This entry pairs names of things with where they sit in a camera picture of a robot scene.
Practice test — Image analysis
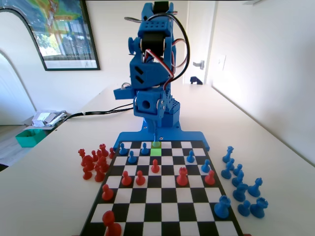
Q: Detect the white curved panel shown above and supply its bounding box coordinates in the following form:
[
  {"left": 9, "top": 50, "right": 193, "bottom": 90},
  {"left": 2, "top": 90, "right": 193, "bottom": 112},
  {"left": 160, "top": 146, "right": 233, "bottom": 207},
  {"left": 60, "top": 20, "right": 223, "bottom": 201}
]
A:
[{"left": 0, "top": 8, "right": 47, "bottom": 126}]

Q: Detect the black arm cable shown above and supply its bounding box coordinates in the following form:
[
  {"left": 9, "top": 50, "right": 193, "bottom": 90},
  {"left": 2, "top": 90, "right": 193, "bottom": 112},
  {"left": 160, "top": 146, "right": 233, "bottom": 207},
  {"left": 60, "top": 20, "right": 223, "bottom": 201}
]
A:
[{"left": 124, "top": 14, "right": 191, "bottom": 84}]

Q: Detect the black framed map poster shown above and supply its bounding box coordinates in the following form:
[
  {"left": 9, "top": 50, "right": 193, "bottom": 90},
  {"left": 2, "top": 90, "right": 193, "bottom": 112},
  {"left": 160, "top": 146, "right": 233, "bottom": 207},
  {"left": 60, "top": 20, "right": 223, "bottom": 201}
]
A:
[{"left": 0, "top": 0, "right": 101, "bottom": 72}]

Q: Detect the red chess knight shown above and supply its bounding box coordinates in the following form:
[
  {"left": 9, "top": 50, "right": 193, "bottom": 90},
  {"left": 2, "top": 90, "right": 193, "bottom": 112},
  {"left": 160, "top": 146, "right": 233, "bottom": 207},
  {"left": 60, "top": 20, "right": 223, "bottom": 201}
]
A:
[
  {"left": 81, "top": 155, "right": 95, "bottom": 172},
  {"left": 98, "top": 156, "right": 110, "bottom": 173}
]

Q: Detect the white door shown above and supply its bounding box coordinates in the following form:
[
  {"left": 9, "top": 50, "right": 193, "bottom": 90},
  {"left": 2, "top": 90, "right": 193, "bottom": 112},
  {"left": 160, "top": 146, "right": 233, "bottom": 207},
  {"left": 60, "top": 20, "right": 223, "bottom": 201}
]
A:
[{"left": 187, "top": 0, "right": 218, "bottom": 85}]

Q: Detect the pile of papers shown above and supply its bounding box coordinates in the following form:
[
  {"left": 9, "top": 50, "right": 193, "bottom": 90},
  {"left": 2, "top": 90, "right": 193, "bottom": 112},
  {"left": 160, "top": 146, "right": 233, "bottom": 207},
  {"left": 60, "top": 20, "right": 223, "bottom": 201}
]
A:
[{"left": 31, "top": 109, "right": 68, "bottom": 127}]

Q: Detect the red queen piece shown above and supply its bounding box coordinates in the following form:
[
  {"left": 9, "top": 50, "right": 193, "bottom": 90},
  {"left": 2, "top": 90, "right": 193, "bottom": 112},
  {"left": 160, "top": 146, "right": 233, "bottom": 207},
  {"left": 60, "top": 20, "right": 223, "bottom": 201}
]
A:
[{"left": 176, "top": 167, "right": 189, "bottom": 187}]

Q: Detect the blue chess king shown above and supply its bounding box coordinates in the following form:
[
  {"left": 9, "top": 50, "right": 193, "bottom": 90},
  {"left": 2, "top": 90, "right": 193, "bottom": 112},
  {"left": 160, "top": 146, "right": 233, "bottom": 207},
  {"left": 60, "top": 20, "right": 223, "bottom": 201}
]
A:
[{"left": 152, "top": 132, "right": 161, "bottom": 149}]

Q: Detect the green plastic bin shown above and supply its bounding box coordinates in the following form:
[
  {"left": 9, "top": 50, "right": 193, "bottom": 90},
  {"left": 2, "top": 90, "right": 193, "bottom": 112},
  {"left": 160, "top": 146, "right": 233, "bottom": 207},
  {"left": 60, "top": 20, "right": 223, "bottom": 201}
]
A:
[{"left": 15, "top": 128, "right": 46, "bottom": 148}]

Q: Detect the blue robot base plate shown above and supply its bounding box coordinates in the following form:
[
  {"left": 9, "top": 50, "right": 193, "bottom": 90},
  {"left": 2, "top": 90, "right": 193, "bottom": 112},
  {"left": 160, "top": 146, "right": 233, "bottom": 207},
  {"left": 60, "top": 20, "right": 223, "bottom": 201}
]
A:
[{"left": 113, "top": 121, "right": 211, "bottom": 152}]

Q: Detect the white light switch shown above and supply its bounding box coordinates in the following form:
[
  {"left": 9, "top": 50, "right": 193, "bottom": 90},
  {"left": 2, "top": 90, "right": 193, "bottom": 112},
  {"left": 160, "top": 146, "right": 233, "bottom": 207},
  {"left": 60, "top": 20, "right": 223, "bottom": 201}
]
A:
[{"left": 218, "top": 54, "right": 227, "bottom": 72}]

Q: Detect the silver door handle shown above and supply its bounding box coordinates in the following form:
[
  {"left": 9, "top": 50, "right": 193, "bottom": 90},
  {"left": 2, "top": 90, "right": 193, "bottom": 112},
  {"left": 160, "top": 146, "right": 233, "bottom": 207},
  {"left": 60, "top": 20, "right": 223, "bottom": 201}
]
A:
[{"left": 192, "top": 59, "right": 205, "bottom": 71}]

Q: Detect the red white servo wire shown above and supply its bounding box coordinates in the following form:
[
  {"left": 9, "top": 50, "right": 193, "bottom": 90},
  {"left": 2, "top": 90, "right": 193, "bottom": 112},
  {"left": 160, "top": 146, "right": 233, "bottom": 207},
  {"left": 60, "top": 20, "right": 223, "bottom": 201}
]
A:
[{"left": 144, "top": 48, "right": 173, "bottom": 92}]

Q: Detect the blue table clamp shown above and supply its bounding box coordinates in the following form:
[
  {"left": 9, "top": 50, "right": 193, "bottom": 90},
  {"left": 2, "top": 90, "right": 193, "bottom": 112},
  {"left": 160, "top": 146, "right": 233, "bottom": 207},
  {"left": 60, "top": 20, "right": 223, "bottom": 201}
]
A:
[{"left": 189, "top": 76, "right": 204, "bottom": 86}]

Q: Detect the black and white chessboard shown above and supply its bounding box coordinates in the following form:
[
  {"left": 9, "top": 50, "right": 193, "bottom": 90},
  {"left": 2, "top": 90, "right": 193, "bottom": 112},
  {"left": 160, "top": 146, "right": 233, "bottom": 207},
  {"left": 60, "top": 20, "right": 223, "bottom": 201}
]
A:
[{"left": 79, "top": 140, "right": 244, "bottom": 236}]

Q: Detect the blue chess rook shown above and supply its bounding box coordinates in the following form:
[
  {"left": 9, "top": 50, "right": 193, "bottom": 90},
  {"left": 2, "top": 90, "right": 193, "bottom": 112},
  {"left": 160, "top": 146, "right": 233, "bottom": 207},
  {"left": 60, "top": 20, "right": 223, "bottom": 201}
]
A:
[
  {"left": 250, "top": 197, "right": 269, "bottom": 219},
  {"left": 213, "top": 195, "right": 232, "bottom": 219}
]

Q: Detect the black table cable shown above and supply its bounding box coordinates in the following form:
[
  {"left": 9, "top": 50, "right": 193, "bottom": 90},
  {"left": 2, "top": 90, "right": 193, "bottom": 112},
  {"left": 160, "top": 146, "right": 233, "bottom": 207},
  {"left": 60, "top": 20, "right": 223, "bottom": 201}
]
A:
[
  {"left": 56, "top": 102, "right": 135, "bottom": 126},
  {"left": 56, "top": 107, "right": 135, "bottom": 126}
]

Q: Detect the blue chess queen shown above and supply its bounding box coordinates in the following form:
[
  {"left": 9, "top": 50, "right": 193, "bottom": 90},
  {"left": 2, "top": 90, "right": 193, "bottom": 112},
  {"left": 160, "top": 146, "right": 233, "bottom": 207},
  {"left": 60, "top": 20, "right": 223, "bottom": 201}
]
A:
[{"left": 222, "top": 146, "right": 235, "bottom": 163}]

